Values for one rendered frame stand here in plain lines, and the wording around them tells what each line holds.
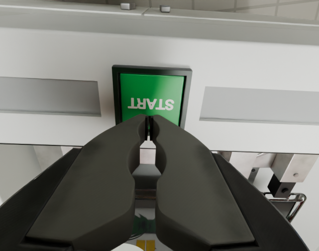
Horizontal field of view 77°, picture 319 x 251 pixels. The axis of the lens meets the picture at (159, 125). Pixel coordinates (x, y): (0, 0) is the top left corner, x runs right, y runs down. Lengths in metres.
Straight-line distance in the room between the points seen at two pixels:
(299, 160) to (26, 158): 0.34
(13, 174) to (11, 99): 0.11
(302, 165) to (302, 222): 0.32
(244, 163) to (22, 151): 0.27
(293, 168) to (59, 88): 0.29
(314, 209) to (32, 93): 0.58
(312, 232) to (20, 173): 0.64
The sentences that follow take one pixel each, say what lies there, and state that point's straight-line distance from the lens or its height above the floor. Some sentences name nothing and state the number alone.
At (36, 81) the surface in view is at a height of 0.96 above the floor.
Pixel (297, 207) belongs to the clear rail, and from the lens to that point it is 0.41.
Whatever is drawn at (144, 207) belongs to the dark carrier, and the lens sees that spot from 0.34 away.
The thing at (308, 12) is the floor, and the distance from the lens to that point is 1.33.
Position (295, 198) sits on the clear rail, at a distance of 0.39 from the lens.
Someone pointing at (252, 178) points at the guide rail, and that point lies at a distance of 0.40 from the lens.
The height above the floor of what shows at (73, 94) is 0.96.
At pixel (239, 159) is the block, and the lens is 0.28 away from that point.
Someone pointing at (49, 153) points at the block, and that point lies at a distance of 0.28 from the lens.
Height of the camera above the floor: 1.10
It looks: 59 degrees down
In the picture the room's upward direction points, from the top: 178 degrees clockwise
